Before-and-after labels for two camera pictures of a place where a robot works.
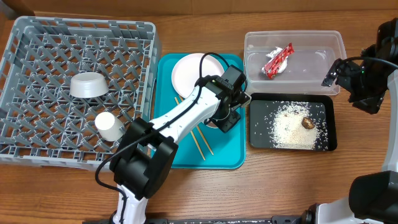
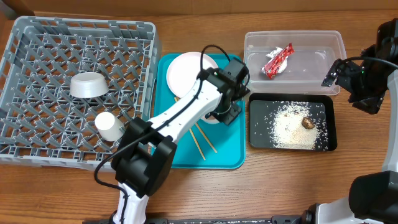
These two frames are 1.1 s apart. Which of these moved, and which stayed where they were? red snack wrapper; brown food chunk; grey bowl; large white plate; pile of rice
Moved: large white plate
Stayed: grey bowl; red snack wrapper; brown food chunk; pile of rice
